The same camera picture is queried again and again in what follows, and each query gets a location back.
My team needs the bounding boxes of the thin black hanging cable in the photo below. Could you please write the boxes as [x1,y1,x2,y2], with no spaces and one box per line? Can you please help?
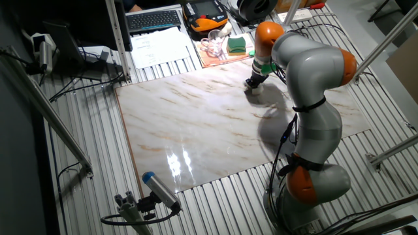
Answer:
[57,161,81,235]

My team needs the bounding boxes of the clear glass jug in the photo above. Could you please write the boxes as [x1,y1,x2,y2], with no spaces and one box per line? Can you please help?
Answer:
[200,29,227,59]

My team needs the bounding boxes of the black flat bar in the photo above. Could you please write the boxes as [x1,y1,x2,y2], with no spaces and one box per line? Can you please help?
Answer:
[339,214,418,235]

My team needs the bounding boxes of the black monitor stand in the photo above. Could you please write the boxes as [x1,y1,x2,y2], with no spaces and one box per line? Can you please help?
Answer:
[42,20,115,82]

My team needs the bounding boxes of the aluminium frame post by monitor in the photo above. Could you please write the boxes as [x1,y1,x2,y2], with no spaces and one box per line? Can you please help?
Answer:
[104,0,132,82]

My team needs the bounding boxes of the black office chair base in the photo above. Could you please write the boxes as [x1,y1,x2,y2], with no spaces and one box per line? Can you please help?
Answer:
[367,0,418,24]

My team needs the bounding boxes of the white paper sheet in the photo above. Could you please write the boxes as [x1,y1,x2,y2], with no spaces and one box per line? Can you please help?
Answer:
[129,26,192,70]

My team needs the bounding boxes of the orange and white cloth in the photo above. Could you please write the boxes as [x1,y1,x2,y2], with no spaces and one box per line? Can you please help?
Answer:
[195,32,257,69]

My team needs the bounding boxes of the aluminium frame post by power strip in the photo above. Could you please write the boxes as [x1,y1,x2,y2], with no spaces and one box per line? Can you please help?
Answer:
[282,0,302,27]

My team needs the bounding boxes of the black round reel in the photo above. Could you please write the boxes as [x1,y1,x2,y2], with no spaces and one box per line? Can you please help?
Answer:
[235,0,279,27]

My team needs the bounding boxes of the orange and black teach pendant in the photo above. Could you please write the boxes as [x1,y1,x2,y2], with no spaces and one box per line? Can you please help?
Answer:
[182,0,229,33]

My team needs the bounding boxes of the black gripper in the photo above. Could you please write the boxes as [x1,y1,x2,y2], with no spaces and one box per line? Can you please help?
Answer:
[244,74,269,90]

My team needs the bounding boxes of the brown cardboard panel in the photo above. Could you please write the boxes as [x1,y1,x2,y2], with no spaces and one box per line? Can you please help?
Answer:
[385,31,418,105]

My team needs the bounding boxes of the silver camera with blue cap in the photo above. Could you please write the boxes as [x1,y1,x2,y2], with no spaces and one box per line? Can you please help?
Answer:
[142,171,182,213]

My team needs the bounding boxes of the brown cardboard box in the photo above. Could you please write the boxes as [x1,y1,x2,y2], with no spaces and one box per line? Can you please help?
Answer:
[274,0,327,14]

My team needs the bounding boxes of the long slanted aluminium beam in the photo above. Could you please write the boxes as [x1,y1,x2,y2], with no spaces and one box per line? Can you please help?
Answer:
[0,45,94,179]

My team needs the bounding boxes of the green and yellow sponge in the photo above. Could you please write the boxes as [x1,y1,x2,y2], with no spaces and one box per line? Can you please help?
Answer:
[226,36,248,56]

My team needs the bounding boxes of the silver camera on white mount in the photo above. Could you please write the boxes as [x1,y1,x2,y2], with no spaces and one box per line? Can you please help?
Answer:
[31,32,56,74]

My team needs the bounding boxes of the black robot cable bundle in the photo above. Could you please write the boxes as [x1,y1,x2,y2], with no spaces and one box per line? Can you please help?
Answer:
[267,27,314,235]

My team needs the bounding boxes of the black computer monitor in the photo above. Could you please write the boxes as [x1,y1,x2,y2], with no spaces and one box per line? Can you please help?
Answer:
[19,0,133,53]

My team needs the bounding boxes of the marble pattern board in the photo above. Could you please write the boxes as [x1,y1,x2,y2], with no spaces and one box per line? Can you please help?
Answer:
[114,41,372,198]

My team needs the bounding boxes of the short aluminium profile stub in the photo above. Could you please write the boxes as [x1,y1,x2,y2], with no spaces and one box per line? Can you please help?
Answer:
[114,191,154,235]

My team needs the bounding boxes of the black monitor cables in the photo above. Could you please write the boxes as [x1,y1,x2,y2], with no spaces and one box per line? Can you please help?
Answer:
[48,70,125,102]

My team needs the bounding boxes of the slanted aluminium beam with bracket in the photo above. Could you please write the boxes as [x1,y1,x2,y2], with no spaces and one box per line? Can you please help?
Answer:
[352,1,418,86]

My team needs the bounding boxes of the black camera cable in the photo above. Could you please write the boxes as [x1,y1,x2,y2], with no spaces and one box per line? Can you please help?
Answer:
[100,208,180,227]

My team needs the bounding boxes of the white rounded object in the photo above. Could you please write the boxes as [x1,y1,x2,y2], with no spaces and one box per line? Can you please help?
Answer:
[217,22,233,36]

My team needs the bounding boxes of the black camera clamp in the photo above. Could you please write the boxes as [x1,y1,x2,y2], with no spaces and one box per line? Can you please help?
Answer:
[137,192,161,221]

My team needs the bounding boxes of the black computer keyboard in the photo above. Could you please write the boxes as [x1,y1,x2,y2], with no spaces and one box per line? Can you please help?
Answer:
[125,9,182,34]

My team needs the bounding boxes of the low aluminium beam with bracket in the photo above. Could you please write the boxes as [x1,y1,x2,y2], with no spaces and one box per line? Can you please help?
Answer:
[364,133,418,173]

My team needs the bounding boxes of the white power strip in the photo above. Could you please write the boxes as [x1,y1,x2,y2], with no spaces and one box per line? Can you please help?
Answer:
[277,8,314,24]

